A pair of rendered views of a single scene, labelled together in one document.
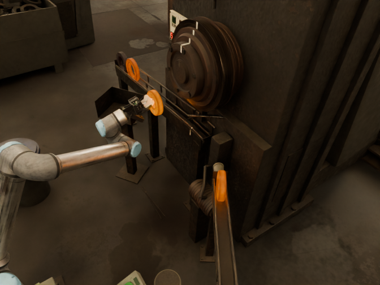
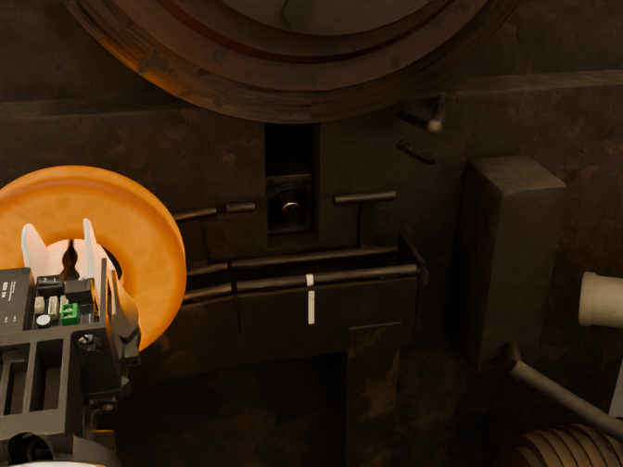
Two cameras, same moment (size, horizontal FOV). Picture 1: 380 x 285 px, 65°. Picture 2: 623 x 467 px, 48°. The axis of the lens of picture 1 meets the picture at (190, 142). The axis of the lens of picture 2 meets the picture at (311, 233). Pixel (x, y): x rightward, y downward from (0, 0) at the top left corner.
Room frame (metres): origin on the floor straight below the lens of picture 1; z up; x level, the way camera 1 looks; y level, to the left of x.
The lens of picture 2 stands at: (1.15, 0.56, 1.09)
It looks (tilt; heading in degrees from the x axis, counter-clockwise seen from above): 28 degrees down; 294
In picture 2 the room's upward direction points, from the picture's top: straight up
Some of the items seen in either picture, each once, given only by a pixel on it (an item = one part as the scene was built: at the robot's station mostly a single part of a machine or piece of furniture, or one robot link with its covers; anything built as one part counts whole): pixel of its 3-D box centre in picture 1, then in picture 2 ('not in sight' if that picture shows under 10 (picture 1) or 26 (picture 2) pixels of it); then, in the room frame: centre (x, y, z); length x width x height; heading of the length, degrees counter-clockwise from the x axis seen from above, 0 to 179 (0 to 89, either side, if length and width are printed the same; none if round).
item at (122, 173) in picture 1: (125, 138); not in sight; (1.67, 0.48, 0.36); 0.26 x 0.20 x 0.72; 71
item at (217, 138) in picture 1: (220, 152); (500, 263); (1.24, -0.18, 0.68); 0.11 x 0.08 x 0.24; 126
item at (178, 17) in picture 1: (182, 32); not in sight; (1.76, 0.08, 1.15); 0.26 x 0.02 x 0.18; 36
